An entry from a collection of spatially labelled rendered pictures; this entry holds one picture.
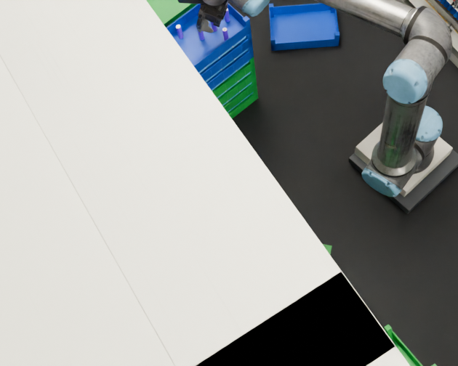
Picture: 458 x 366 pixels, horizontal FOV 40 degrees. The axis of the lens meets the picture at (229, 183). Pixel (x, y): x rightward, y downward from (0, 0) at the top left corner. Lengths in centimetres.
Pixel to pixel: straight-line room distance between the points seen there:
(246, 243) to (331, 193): 192
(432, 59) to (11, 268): 131
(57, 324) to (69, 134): 23
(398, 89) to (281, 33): 128
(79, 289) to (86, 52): 31
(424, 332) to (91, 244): 190
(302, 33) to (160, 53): 219
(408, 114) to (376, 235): 78
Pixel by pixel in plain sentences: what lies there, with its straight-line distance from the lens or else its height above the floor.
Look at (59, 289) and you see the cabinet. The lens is 73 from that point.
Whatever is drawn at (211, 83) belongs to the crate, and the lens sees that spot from 245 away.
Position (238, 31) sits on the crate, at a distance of 235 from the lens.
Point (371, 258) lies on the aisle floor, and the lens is 254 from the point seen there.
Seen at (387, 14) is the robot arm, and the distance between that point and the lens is 190.
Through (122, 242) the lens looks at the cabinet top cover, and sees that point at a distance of 72.
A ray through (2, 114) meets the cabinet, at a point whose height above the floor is 176.
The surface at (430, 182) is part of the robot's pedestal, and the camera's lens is 262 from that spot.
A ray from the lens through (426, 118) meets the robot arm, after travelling 236.
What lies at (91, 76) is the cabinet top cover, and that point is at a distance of 83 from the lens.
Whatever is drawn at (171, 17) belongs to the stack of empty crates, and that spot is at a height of 37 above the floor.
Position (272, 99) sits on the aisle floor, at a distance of 280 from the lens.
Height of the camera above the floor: 243
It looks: 67 degrees down
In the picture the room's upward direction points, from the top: 14 degrees counter-clockwise
